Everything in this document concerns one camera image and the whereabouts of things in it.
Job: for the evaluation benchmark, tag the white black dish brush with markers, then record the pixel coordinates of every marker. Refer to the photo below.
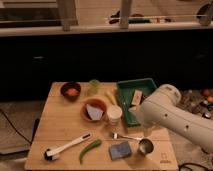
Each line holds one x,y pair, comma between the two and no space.
53,153

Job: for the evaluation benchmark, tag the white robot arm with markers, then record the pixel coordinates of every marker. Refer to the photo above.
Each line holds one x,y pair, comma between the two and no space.
161,108

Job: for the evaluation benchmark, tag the yellow banana piece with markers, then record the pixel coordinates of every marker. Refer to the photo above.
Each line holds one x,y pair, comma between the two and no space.
111,97

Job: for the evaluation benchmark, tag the green translucent cup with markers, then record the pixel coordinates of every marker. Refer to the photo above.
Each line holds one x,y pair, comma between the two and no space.
93,87

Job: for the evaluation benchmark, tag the green plastic tray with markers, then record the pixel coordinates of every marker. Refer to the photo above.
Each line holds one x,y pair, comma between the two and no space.
126,89

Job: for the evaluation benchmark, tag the orange bowl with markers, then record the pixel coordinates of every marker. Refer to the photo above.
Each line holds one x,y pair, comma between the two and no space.
95,103

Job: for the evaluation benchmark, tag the white cup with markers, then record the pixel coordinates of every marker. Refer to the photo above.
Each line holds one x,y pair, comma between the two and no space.
114,113

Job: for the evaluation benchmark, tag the grey cloth in bowl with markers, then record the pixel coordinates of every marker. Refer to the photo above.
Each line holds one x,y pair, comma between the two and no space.
94,113

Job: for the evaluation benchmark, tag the wooden block in tray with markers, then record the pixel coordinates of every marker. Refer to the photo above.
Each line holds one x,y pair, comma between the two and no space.
136,99

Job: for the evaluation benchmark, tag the orange fruit in bowl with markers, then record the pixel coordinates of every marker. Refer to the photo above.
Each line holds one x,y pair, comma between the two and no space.
72,92

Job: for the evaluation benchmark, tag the dark red bowl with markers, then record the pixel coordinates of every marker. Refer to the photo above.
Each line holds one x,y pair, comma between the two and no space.
67,86

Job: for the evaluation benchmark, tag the green chili pepper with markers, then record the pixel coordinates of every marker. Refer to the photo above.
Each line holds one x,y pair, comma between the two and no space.
89,147

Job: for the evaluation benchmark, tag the blue sponge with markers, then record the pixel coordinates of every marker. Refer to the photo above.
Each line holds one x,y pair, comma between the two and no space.
118,151

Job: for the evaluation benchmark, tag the metal measuring cup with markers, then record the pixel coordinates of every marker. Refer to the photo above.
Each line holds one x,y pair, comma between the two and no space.
146,146

